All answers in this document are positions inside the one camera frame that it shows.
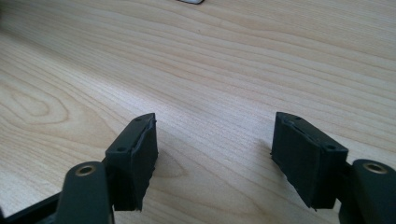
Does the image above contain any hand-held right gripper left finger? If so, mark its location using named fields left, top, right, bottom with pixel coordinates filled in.
left=104, top=112, right=159, bottom=213

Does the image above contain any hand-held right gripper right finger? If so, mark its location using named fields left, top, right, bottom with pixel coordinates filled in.
left=270, top=111, right=349, bottom=210

